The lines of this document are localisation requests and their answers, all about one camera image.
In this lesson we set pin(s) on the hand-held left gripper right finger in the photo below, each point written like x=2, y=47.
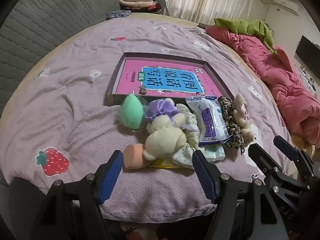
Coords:
x=205, y=177

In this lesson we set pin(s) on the yellow wet wipes packet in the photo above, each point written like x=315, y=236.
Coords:
x=165, y=165

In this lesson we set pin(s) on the green blanket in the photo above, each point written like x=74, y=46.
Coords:
x=235, y=26

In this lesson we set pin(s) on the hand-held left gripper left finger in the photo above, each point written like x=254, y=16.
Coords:
x=112, y=175

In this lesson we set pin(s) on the shelf with small clutter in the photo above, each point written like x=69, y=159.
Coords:
x=306, y=76

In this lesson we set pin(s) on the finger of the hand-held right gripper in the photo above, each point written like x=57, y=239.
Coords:
x=258, y=155
x=286, y=148

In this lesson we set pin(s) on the pink folded garment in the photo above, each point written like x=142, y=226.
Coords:
x=137, y=3

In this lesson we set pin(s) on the peach makeup sponge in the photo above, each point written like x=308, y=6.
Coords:
x=133, y=156

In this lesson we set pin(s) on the beige mattress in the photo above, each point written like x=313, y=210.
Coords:
x=185, y=21

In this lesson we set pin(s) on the leopard print scrunchie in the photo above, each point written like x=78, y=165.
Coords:
x=231, y=125

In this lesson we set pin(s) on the blue patterned cloth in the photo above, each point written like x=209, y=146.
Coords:
x=117, y=15

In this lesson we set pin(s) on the cream floral scrunchie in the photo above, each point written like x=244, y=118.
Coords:
x=191, y=122

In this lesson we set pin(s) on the plush bear with purple hat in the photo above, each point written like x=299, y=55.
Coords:
x=162, y=137

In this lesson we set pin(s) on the white air conditioner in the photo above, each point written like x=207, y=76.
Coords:
x=285, y=3

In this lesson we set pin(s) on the plush bear with pink hat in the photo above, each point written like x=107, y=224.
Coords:
x=240, y=105

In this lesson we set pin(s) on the dark clothes pile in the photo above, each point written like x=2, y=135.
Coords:
x=156, y=6

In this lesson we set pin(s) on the black television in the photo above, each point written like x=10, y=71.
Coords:
x=308, y=55

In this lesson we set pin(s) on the purple printed bedsheet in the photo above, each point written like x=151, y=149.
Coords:
x=75, y=80

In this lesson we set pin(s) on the pink quilt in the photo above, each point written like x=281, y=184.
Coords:
x=282, y=85

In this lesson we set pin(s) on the white and blue packet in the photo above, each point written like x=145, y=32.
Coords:
x=210, y=120

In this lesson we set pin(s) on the green tissue packet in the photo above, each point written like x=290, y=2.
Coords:
x=215, y=153

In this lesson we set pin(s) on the grey quilted sofa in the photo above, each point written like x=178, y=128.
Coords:
x=50, y=17

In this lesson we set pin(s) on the small dark object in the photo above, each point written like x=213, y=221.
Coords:
x=202, y=25

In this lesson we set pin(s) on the shallow purple cardboard box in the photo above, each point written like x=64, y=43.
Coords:
x=117, y=76

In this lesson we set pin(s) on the green egg makeup sponge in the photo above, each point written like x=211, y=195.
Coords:
x=131, y=112

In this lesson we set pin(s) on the pink and blue book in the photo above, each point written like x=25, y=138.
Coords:
x=170, y=80

